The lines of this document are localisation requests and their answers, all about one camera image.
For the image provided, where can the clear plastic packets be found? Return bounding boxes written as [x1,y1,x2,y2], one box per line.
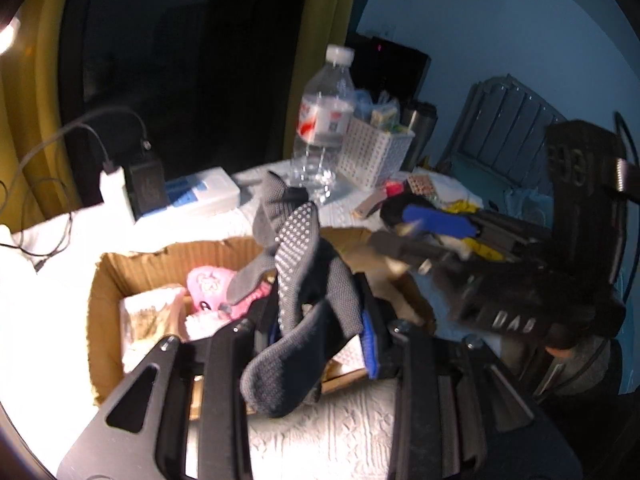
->
[354,89,402,133]

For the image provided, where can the black cable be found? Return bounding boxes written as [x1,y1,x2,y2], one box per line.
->
[62,106,152,153]
[0,124,113,266]

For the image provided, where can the person's right forearm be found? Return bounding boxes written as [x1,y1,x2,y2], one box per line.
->
[542,332,623,401]

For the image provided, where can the grey dotted glove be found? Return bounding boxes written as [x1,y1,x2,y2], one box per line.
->
[227,170,367,419]

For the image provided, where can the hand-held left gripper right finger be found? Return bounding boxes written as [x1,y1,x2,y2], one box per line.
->
[350,271,584,480]

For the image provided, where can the steel thermos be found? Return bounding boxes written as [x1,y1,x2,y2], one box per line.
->
[400,101,439,172]

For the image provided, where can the white charger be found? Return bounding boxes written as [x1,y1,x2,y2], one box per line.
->
[99,166,137,224]

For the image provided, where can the person's right hand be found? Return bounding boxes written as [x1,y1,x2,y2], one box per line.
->
[544,339,577,362]

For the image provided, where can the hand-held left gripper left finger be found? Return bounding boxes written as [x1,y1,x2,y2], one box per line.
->
[56,300,281,480]

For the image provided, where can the colourful dotted sheet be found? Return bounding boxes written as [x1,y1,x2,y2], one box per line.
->
[406,174,437,197]

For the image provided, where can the white desk lamp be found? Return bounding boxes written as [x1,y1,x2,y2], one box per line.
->
[0,15,24,54]

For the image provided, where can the blue bedding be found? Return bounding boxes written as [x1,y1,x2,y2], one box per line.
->
[500,186,553,222]

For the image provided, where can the dark window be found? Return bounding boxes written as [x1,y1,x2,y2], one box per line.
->
[59,0,323,207]

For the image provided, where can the yellow cheese-shaped sponge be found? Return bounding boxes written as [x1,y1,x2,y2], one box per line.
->
[444,199,503,262]

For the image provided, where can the yellow curtain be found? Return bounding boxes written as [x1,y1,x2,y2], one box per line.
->
[292,0,368,163]
[0,0,83,233]

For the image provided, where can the pink fuzzy sock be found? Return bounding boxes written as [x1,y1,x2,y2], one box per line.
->
[186,265,275,322]

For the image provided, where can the blue and white box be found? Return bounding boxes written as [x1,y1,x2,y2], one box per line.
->
[164,166,242,219]

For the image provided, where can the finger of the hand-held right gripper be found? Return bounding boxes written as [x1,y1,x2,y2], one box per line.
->
[401,203,552,248]
[366,232,463,277]

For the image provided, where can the black power adapter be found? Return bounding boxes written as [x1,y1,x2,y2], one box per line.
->
[122,151,167,217]

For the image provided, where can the clear water bottle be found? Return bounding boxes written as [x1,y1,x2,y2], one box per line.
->
[291,45,357,202]

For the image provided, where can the brown cardboard box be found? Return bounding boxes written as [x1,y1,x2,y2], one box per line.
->
[87,227,437,407]

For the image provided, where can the beige knit cloth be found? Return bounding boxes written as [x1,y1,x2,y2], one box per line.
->
[119,285,192,363]

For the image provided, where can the black monitor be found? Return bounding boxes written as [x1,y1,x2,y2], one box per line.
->
[344,34,432,107]

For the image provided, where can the grey headboard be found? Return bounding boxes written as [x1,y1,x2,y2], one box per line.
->
[439,74,568,193]

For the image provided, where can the white perforated basket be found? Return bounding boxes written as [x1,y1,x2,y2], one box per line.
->
[336,114,417,189]

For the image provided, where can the white towel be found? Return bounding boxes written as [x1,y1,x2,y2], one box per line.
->
[184,309,233,343]

